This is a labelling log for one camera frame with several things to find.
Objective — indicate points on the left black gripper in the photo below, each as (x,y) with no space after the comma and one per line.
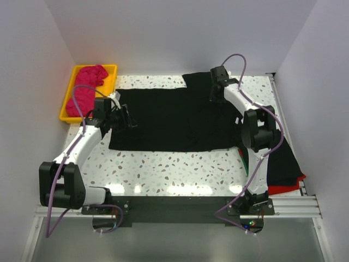
(124,117)

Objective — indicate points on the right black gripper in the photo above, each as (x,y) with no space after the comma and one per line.
(216,94)

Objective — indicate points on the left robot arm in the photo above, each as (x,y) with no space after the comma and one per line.
(60,181)

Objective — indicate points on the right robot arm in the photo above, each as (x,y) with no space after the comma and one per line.
(258,136)

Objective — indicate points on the yellow plastic bin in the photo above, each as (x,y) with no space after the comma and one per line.
(70,111)

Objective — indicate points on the pink crumpled t shirt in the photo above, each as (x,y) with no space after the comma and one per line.
(90,77)

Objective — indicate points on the folded green t shirt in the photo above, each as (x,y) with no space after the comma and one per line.
(244,164)

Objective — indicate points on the folded red t shirt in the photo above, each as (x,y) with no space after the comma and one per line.
(283,189)

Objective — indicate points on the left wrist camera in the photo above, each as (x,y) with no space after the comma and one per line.
(115,96)

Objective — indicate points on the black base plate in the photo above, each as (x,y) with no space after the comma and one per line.
(186,209)

